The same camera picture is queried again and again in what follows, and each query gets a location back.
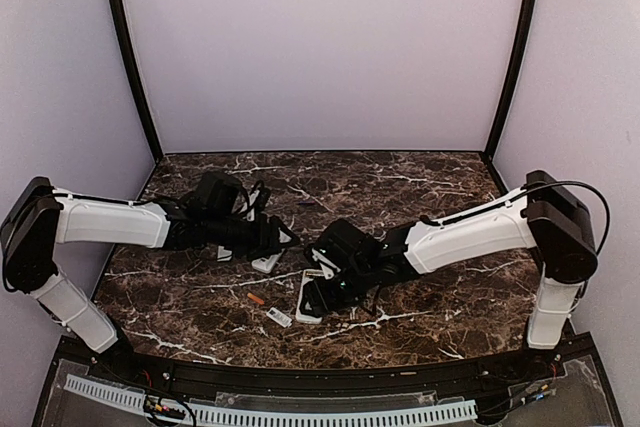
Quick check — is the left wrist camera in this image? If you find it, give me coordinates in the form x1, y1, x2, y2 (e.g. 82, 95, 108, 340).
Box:
245, 180, 271, 221

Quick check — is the white battery compartment cover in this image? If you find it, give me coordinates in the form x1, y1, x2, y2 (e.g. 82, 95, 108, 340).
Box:
266, 307, 292, 328

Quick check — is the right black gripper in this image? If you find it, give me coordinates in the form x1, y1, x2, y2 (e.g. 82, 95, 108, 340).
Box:
299, 261, 375, 318

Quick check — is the white remote with display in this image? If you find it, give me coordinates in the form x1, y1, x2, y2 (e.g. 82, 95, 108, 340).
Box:
251, 252, 283, 274

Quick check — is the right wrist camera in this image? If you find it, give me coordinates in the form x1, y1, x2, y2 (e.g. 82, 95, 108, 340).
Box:
304, 245, 341, 280

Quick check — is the white slotted cable duct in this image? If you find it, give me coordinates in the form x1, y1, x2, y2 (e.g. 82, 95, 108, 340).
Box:
64, 374, 477, 426

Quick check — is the left black frame post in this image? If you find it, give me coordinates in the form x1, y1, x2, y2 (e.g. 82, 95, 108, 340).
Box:
108, 0, 164, 164

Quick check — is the white remote control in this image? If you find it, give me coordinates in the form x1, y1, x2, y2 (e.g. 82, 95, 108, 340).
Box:
295, 269, 324, 325

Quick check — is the right black frame post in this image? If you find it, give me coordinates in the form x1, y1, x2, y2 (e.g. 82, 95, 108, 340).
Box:
483, 0, 536, 164

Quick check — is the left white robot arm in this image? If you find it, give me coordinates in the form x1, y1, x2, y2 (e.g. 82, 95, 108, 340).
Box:
1, 171, 300, 383

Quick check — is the orange AAA battery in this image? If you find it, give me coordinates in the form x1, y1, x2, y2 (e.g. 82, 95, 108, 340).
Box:
247, 292, 265, 305

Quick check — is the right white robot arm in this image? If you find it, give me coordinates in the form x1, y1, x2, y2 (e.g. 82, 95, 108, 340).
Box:
295, 170, 604, 381

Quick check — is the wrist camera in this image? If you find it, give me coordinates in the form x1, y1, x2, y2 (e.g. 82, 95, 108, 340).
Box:
245, 180, 271, 221
304, 245, 341, 280

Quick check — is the black front table rail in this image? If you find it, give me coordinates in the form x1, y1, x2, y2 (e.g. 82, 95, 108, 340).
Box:
89, 346, 561, 401

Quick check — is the black frame post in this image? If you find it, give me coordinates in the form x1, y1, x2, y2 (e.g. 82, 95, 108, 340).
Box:
483, 0, 536, 164
108, 0, 164, 164

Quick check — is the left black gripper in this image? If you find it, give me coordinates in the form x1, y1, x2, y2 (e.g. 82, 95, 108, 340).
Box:
205, 212, 300, 261

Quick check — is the small white battery cover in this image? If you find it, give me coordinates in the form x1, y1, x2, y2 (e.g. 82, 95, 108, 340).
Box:
216, 246, 233, 262

